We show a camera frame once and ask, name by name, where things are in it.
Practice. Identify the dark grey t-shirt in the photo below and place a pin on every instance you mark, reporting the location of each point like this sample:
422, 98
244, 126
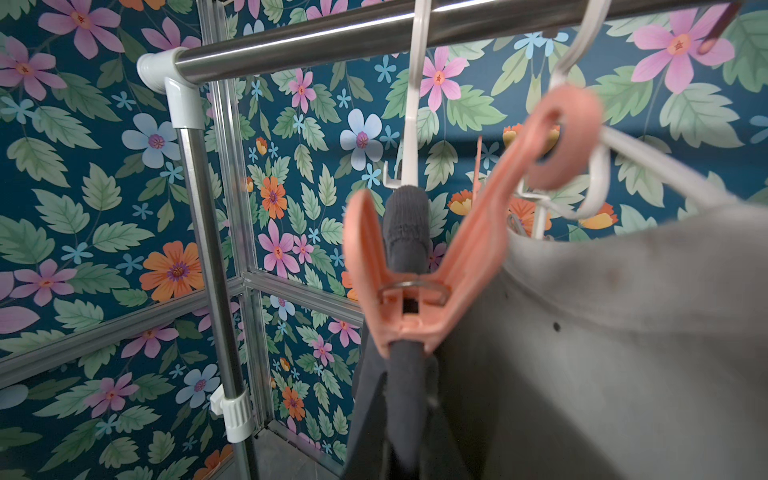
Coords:
399, 430

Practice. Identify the white steel clothes rack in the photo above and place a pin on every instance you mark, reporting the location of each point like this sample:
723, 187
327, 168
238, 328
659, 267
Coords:
300, 42

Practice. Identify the plain white t-shirt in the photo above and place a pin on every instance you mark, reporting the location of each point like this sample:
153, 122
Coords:
638, 356

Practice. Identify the pink clothespin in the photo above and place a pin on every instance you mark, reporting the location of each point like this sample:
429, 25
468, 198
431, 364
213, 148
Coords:
476, 182
553, 146

